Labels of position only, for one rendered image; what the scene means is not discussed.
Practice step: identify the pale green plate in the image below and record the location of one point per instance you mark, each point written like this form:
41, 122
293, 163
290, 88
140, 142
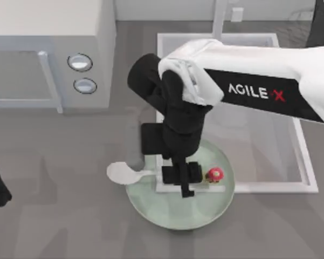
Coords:
178, 210

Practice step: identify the red mushroom toy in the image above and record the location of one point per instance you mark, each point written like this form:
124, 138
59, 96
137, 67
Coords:
215, 174

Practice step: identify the white spoon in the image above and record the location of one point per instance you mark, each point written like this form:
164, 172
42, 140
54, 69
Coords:
121, 174

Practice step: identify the round microwave knob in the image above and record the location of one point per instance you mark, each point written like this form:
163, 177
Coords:
85, 86
80, 62

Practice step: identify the tall grey tap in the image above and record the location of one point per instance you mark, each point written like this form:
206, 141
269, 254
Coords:
218, 19

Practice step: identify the pale microwave oven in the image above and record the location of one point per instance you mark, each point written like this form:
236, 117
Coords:
70, 32

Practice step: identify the microwave door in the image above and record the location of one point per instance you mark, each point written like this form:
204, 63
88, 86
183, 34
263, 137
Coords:
16, 78

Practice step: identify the black object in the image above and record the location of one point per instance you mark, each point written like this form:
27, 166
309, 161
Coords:
322, 24

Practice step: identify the white wall socket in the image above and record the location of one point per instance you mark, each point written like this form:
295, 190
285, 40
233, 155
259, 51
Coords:
237, 14

